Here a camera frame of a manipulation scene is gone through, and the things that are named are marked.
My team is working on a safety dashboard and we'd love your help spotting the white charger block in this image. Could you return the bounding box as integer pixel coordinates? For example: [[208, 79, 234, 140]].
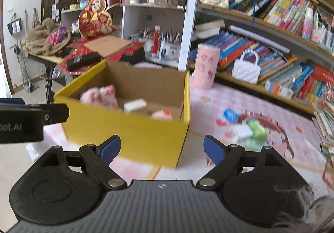
[[232, 124, 253, 144]]

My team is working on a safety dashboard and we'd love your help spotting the green toy figure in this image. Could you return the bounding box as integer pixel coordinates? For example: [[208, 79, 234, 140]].
[[247, 119, 269, 141]]

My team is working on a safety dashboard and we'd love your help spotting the blue small toy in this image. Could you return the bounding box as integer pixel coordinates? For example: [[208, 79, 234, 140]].
[[223, 108, 238, 124]]

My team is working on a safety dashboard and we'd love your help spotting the pink plush with orange hair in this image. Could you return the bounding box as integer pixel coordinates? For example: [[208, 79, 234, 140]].
[[150, 109, 173, 120]]

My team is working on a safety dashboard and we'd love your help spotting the pink checked desk mat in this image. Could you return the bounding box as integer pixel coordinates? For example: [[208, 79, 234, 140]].
[[29, 62, 325, 182]]

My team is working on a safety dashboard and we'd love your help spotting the pink plush pig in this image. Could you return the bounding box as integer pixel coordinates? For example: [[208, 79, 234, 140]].
[[79, 85, 118, 109]]

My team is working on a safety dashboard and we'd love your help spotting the beige fuzzy blanket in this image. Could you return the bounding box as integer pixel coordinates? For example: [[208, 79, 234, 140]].
[[25, 18, 71, 56]]

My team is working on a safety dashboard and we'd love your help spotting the white eraser block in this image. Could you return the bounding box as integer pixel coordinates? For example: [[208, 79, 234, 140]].
[[123, 98, 147, 113]]

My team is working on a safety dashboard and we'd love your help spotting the long black box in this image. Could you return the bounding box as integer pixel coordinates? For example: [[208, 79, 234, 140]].
[[67, 52, 101, 71]]

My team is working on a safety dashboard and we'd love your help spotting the yellow cardboard box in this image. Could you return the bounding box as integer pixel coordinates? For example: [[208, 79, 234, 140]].
[[54, 61, 191, 168]]

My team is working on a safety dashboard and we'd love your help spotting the orange white small box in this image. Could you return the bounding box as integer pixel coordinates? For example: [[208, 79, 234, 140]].
[[265, 80, 293, 100]]

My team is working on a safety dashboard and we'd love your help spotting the white quilted handbag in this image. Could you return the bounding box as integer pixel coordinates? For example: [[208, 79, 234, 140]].
[[232, 49, 261, 84]]

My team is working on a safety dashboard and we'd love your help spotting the brown cardboard sheet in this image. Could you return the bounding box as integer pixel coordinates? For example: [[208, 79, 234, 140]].
[[84, 35, 133, 58]]

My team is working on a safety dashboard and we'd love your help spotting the pink cylindrical cup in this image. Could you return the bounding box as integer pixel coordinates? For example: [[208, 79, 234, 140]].
[[192, 44, 220, 89]]

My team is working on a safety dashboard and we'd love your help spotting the stack of papers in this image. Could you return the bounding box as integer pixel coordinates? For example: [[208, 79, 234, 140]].
[[312, 100, 333, 156]]

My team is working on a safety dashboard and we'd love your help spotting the red cartoon paper decoration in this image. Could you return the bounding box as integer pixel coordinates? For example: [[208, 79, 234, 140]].
[[78, 0, 121, 38]]

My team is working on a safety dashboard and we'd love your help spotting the red thick book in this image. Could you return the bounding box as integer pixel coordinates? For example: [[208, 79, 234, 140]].
[[297, 64, 334, 103]]

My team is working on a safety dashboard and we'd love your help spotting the pen holder with pens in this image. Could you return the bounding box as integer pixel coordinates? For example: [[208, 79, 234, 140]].
[[139, 26, 182, 62]]

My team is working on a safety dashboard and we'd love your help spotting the wooden bookshelf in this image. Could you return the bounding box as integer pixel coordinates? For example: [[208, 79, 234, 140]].
[[178, 0, 333, 118]]

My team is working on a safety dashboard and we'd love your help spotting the white cubby shelf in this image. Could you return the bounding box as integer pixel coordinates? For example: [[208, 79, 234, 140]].
[[60, 3, 186, 67]]

